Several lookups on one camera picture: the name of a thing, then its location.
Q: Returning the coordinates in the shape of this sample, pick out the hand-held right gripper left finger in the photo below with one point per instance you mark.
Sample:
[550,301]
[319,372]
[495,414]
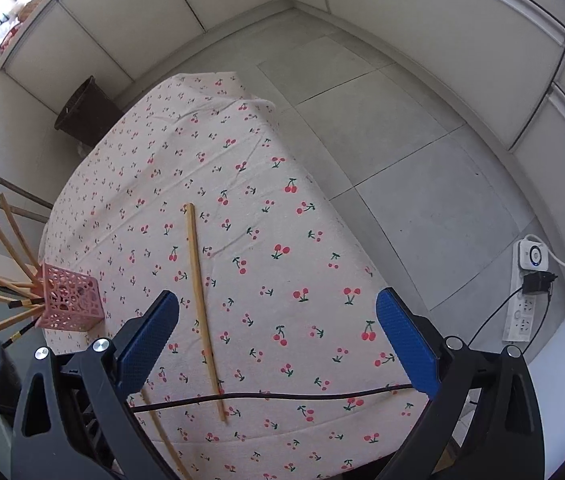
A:
[147,340]

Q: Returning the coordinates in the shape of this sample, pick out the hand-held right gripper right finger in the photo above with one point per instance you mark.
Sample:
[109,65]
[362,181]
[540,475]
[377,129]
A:
[407,340]

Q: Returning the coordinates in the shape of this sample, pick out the pink lattice utensil holder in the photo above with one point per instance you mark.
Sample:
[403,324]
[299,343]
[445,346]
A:
[70,300]

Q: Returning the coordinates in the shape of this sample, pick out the white power strip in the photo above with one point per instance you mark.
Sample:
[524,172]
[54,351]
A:
[522,315]

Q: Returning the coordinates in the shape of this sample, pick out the black charger plug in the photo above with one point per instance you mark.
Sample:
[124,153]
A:
[537,284]

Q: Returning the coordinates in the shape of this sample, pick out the dark grey block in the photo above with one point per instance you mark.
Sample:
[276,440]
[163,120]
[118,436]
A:
[0,372]

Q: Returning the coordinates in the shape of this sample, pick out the cherry print tablecloth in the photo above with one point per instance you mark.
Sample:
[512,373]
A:
[242,220]

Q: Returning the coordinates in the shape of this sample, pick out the dark brown trash bin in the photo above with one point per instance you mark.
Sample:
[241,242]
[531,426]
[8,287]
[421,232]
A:
[87,115]

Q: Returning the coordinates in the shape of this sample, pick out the colourful shelf clutter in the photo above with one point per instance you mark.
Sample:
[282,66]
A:
[27,7]

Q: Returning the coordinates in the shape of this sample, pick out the metal rail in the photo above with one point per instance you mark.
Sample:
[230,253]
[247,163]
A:
[7,182]
[12,208]

